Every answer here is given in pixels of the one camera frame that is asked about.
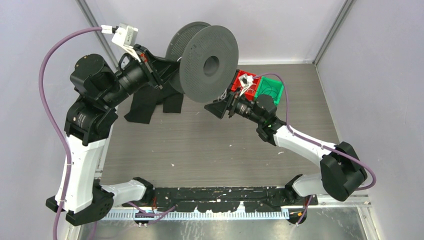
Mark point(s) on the red plastic bin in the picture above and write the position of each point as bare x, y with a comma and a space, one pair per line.
246, 82

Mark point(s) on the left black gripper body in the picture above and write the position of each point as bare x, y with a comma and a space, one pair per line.
135, 75

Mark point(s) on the green plastic bin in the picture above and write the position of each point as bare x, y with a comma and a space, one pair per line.
270, 87

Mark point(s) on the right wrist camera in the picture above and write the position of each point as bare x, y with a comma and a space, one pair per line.
252, 87

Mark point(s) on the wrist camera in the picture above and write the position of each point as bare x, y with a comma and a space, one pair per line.
124, 36
252, 87

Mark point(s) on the grey plastic cable spool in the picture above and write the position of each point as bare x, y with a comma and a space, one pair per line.
208, 57

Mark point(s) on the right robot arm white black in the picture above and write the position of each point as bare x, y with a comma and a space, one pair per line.
341, 172

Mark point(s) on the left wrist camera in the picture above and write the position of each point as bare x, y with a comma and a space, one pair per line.
124, 36

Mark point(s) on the black cloth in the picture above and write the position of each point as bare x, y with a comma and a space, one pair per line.
146, 99

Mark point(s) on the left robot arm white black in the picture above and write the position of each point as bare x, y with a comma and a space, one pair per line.
88, 125

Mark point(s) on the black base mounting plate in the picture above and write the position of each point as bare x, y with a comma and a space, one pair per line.
255, 199

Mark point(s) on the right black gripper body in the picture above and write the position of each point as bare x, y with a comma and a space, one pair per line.
237, 105

